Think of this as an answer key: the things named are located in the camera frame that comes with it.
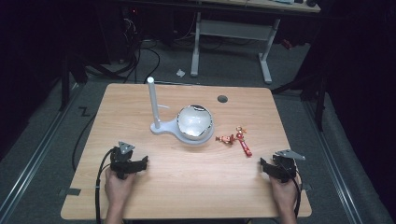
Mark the white-legged wooden desk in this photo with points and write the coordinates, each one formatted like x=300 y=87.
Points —
x=232 y=29

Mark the dark round table grommet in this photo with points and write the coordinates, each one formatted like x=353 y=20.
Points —
x=222 y=99

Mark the metal floor rail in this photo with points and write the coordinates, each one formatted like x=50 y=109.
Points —
x=334 y=161
x=34 y=155

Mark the person's right hand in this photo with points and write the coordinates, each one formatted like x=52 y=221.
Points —
x=285 y=194

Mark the person's left hand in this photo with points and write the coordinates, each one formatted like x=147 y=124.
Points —
x=118 y=189

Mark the dark metal stand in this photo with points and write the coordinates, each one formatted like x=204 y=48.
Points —
x=65 y=84
x=319 y=102

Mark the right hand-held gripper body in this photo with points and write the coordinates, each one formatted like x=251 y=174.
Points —
x=285 y=166

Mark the shiny metal bowl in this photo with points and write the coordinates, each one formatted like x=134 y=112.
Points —
x=194 y=122

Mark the small red object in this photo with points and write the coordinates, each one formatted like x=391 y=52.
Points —
x=287 y=44

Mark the white stand with pole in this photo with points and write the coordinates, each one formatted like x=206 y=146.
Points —
x=155 y=102

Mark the white paper scrap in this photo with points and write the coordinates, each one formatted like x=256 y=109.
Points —
x=180 y=73

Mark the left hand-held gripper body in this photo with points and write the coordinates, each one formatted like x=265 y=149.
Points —
x=120 y=160

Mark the grey tape strip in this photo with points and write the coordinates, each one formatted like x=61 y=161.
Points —
x=71 y=192

